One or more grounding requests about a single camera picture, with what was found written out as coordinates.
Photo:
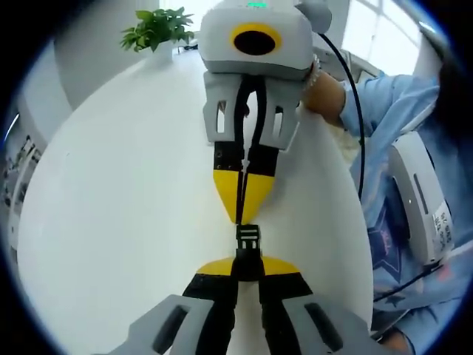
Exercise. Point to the person in blue shirt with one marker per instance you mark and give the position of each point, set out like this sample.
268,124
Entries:
406,296

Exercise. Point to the green potted plant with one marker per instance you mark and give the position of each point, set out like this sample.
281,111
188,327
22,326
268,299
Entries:
159,26

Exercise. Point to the black plastic buckle pronged part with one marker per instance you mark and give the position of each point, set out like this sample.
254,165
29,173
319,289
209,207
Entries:
248,232

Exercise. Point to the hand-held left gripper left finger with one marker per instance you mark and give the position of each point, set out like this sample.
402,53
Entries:
162,329

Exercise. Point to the black plastic buckle socket part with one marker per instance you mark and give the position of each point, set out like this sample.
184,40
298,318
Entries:
247,267

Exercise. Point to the white chest-worn device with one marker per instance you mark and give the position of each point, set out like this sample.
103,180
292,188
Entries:
417,192

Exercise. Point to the large bright window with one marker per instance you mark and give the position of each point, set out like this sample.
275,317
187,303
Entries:
373,29

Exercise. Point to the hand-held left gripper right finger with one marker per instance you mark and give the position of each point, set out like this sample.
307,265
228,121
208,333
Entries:
332,329

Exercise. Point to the office shelving with items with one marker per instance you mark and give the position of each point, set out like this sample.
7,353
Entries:
20,170

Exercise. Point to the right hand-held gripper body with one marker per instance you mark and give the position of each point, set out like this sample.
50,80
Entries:
218,48

